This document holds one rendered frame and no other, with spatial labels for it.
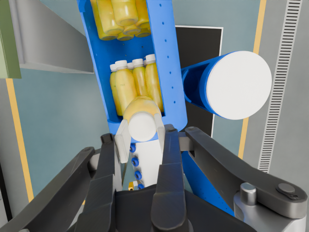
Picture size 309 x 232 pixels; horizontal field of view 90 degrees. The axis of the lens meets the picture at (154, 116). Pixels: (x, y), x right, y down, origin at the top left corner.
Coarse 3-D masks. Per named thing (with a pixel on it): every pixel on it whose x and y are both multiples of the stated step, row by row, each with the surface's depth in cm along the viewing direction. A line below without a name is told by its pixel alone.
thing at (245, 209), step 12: (240, 192) 7; (252, 192) 6; (240, 204) 7; (252, 204) 6; (240, 216) 7; (252, 216) 6; (264, 216) 6; (276, 216) 6; (264, 228) 6; (276, 228) 6; (288, 228) 6; (300, 228) 6
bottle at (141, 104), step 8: (144, 96) 34; (136, 104) 25; (144, 104) 25; (152, 104) 26; (128, 112) 24; (136, 112) 23; (144, 112) 23; (152, 112) 24; (160, 112) 27; (128, 120) 24
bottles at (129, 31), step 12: (96, 12) 51; (96, 24) 53; (108, 36) 55; (120, 36) 57; (132, 36) 59; (144, 36) 62; (132, 60) 55; (144, 60) 60; (132, 72) 55; (144, 72) 54; (144, 84) 55; (120, 108) 58
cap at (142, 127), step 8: (136, 120) 21; (144, 120) 21; (152, 120) 21; (128, 128) 21; (136, 128) 21; (144, 128) 21; (152, 128) 21; (136, 136) 21; (144, 136) 21; (152, 136) 21
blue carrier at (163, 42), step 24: (168, 0) 43; (168, 24) 42; (96, 48) 54; (120, 48) 63; (144, 48) 64; (168, 48) 43; (96, 72) 51; (168, 72) 43; (168, 96) 44; (120, 120) 64; (168, 120) 45
